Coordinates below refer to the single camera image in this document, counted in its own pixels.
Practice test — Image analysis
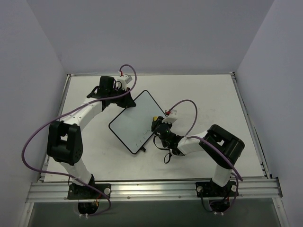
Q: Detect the small black-framed whiteboard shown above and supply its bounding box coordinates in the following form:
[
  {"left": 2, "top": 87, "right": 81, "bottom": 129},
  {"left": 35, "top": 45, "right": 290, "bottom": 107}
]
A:
[{"left": 108, "top": 90, "right": 165, "bottom": 155}]

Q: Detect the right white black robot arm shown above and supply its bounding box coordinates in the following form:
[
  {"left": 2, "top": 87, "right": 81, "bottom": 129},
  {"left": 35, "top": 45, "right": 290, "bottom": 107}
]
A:
[{"left": 151, "top": 116, "right": 245, "bottom": 195}]

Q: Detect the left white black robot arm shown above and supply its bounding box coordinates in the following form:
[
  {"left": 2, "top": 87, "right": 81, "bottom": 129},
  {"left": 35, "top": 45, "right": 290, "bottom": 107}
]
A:
[{"left": 47, "top": 74, "right": 136, "bottom": 198}]

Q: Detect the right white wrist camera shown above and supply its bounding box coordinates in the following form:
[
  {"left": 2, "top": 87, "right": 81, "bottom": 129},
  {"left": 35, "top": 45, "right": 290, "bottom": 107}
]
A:
[{"left": 162, "top": 109, "right": 178, "bottom": 124}]

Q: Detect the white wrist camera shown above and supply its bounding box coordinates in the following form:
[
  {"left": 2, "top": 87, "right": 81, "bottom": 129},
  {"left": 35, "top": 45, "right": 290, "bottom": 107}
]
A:
[
  {"left": 116, "top": 74, "right": 133, "bottom": 90},
  {"left": 162, "top": 109, "right": 178, "bottom": 124}
]

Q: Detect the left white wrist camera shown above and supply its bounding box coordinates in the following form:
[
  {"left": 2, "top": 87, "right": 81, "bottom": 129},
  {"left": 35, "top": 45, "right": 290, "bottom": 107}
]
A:
[{"left": 116, "top": 74, "right": 133, "bottom": 90}]

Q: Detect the black looped wrist cable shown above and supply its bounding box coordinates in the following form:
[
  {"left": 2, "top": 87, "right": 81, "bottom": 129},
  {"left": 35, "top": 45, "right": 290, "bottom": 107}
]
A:
[{"left": 152, "top": 134, "right": 180, "bottom": 164}]

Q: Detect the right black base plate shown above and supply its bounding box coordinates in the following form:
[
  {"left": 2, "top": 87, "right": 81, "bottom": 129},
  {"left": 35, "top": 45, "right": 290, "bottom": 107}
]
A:
[{"left": 195, "top": 181, "right": 239, "bottom": 198}]

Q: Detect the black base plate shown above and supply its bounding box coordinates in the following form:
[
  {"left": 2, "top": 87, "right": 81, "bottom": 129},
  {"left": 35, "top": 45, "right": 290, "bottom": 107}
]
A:
[
  {"left": 67, "top": 183, "right": 111, "bottom": 200},
  {"left": 195, "top": 181, "right": 239, "bottom": 198}
]

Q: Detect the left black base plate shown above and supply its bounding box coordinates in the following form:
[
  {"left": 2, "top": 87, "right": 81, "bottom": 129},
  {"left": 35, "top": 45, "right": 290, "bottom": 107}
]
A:
[{"left": 67, "top": 183, "right": 111, "bottom": 200}]

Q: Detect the aluminium mounting rail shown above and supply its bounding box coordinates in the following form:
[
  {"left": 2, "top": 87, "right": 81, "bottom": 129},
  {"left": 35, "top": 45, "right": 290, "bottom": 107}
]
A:
[{"left": 26, "top": 177, "right": 283, "bottom": 203}]

